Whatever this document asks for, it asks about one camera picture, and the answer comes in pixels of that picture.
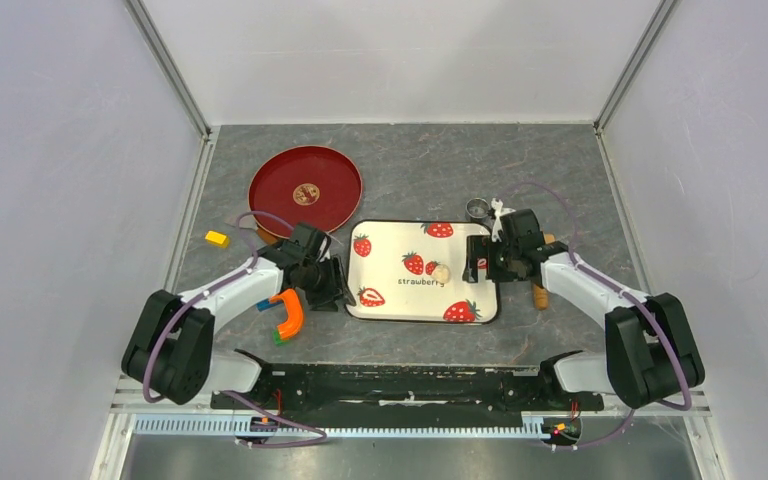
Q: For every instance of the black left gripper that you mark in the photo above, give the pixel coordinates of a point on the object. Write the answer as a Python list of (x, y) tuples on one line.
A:
[(337, 287)]

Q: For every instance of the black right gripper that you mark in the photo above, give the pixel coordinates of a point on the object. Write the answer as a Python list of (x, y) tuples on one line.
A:
[(481, 246)]

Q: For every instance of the white strawberry enamel tray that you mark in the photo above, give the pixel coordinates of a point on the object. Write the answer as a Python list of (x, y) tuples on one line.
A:
[(389, 273)]

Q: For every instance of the wooden dough roller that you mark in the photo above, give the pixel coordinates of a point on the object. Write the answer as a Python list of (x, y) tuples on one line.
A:
[(541, 298)]

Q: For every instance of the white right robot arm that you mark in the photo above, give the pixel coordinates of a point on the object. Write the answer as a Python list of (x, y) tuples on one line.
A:
[(650, 354)]

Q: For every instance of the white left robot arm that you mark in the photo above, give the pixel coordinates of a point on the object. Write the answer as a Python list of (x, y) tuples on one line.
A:
[(171, 350)]

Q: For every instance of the small dough ball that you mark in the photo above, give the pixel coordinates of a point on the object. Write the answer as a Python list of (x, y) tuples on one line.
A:
[(441, 274)]

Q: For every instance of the small metal cup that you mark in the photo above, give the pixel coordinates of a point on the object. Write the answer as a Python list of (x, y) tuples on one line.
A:
[(477, 210)]

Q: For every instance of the orange horseshoe magnet toy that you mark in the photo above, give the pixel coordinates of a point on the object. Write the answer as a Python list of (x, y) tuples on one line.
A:
[(295, 316)]

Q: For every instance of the round red lacquer tray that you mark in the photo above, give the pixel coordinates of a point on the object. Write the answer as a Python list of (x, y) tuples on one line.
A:
[(316, 185)]

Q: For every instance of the small yellow block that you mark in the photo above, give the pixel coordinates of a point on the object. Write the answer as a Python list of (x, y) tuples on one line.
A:
[(218, 239)]

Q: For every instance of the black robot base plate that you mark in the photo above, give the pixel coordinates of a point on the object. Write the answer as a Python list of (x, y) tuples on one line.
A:
[(412, 396)]

